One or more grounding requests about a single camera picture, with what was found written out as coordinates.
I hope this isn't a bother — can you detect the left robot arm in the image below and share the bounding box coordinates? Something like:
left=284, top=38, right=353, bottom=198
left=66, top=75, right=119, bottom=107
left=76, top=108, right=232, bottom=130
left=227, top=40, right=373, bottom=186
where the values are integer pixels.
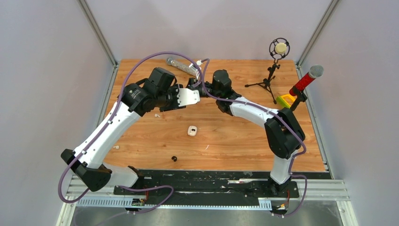
left=61, top=67, right=200, bottom=194

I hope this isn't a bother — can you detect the silver glitter microphone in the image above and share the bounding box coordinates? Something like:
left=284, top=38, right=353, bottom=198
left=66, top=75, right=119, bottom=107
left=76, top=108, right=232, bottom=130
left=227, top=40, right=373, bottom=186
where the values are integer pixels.
left=166, top=57, right=200, bottom=80

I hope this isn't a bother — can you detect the black round-base microphone stand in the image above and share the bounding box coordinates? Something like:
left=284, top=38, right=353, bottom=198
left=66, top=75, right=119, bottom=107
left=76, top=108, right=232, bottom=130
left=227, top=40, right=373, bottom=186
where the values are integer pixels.
left=290, top=89, right=308, bottom=111

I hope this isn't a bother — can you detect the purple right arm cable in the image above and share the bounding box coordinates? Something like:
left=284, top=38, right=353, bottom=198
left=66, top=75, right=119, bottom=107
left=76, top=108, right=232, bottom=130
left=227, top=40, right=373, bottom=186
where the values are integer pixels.
left=199, top=58, right=308, bottom=218

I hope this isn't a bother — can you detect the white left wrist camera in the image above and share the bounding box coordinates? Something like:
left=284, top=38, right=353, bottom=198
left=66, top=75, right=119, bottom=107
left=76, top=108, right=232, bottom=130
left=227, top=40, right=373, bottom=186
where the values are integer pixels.
left=177, top=88, right=200, bottom=107

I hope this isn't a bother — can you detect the black tripod microphone stand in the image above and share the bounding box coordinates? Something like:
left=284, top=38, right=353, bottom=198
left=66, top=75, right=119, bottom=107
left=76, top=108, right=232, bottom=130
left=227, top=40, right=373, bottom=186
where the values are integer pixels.
left=244, top=37, right=290, bottom=105

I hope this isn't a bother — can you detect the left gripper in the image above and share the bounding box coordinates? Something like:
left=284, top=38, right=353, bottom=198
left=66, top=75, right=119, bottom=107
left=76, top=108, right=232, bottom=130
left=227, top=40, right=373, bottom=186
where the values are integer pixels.
left=156, top=84, right=187, bottom=113

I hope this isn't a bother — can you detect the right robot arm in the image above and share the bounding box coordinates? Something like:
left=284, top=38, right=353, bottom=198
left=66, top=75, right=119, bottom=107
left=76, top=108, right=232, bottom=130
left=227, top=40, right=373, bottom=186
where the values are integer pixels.
left=186, top=70, right=305, bottom=197

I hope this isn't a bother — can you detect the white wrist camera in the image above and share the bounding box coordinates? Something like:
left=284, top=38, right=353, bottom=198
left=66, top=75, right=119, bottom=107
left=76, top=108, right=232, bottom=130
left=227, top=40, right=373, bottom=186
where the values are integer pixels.
left=189, top=60, right=202, bottom=73
left=177, top=88, right=200, bottom=107

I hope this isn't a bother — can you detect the white earbuds charging case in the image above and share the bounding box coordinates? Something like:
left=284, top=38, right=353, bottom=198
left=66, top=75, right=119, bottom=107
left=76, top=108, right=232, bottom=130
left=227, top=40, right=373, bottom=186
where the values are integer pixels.
left=187, top=126, right=198, bottom=137

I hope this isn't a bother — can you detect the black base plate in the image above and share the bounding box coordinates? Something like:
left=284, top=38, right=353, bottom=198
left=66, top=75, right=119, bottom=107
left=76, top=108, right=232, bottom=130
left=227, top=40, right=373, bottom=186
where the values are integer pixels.
left=93, top=168, right=333, bottom=207

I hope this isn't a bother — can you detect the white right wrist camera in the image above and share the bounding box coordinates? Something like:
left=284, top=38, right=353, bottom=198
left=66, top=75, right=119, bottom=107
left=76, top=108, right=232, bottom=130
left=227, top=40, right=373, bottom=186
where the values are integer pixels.
left=189, top=60, right=202, bottom=73

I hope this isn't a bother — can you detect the red glitter microphone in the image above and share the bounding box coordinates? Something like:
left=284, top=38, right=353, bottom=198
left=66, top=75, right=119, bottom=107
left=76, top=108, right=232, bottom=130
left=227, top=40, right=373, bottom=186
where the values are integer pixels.
left=289, top=65, right=324, bottom=96

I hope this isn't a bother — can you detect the yellow green toy block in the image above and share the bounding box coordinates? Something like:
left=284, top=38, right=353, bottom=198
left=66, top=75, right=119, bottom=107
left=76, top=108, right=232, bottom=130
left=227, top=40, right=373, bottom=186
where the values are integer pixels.
left=276, top=94, right=296, bottom=111

